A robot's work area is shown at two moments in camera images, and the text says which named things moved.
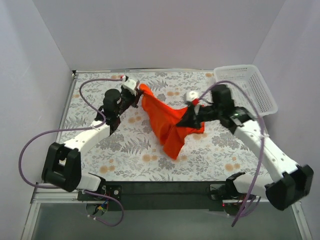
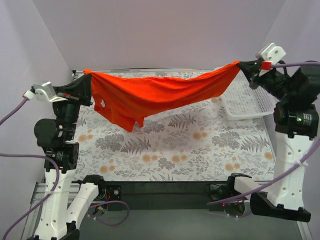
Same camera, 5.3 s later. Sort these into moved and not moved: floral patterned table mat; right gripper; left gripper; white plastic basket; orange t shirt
Moved: right gripper; left gripper; orange t shirt
Not moved: floral patterned table mat; white plastic basket
